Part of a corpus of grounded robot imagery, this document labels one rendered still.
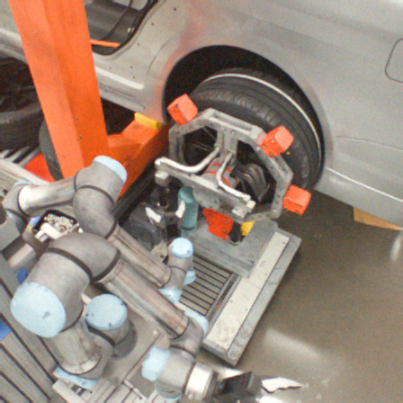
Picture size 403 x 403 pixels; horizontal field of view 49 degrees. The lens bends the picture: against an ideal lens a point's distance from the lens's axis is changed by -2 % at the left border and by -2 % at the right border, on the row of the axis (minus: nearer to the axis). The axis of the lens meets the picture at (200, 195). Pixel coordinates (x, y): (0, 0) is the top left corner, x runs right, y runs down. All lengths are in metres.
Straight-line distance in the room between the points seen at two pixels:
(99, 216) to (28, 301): 0.43
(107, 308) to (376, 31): 1.16
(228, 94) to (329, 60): 0.39
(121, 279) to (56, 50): 0.79
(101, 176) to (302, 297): 1.57
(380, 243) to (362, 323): 0.56
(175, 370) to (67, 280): 0.32
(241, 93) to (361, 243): 1.45
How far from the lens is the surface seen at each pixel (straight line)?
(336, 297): 2.65
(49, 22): 1.49
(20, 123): 2.84
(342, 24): 1.57
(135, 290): 1.08
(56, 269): 0.96
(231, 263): 2.44
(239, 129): 1.69
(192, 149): 2.09
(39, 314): 0.94
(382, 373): 2.57
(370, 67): 1.61
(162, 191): 1.81
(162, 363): 1.07
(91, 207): 1.30
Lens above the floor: 2.27
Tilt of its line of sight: 52 degrees down
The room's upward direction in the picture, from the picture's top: 3 degrees clockwise
